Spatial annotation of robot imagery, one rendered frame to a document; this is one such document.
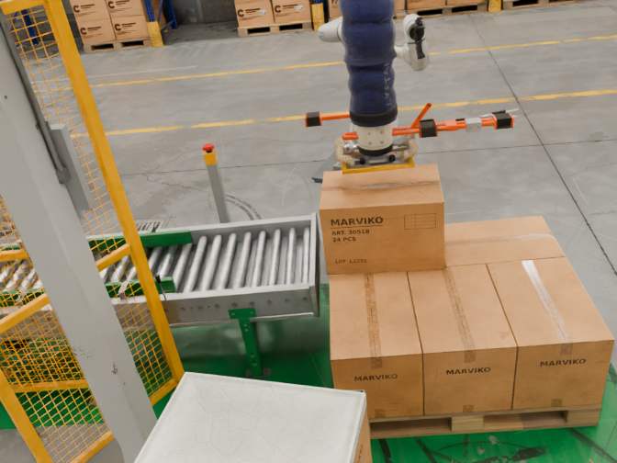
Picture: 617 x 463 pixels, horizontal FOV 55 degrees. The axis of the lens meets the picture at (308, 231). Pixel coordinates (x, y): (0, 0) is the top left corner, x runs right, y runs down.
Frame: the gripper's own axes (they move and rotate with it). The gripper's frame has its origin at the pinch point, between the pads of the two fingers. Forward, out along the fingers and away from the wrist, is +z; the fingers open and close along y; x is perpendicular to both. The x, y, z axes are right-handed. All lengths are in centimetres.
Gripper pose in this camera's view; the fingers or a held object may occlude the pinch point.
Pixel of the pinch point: (421, 42)
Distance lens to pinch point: 301.0
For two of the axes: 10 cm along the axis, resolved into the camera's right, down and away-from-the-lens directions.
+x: -9.9, 0.9, 0.8
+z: -0.2, 5.4, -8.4
